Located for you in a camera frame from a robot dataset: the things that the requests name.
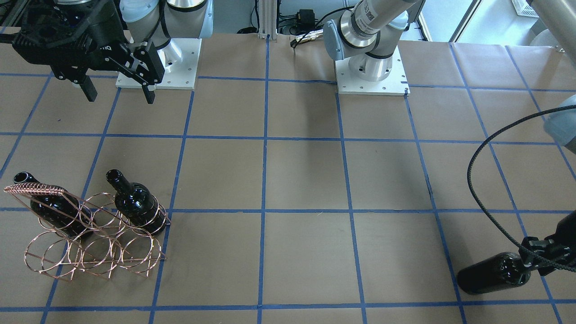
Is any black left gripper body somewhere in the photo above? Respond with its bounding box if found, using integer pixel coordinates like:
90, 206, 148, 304
519, 211, 576, 276

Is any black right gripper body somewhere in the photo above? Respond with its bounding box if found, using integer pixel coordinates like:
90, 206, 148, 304
13, 0, 165, 86

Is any dark wine bottle carried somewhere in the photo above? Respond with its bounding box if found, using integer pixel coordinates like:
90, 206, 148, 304
456, 252, 531, 295

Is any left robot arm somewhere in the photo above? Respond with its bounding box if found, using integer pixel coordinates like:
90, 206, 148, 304
520, 0, 576, 276

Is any dark wine bottle in basket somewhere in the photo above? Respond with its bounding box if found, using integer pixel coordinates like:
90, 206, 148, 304
106, 169, 166, 235

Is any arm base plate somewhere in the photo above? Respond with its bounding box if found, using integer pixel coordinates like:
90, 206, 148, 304
334, 47, 411, 96
116, 38, 202, 90

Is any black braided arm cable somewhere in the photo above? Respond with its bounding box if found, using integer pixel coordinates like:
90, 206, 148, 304
467, 105, 576, 272

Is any copper wire wine basket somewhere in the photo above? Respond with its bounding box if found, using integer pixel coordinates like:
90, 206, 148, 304
4, 183, 167, 281

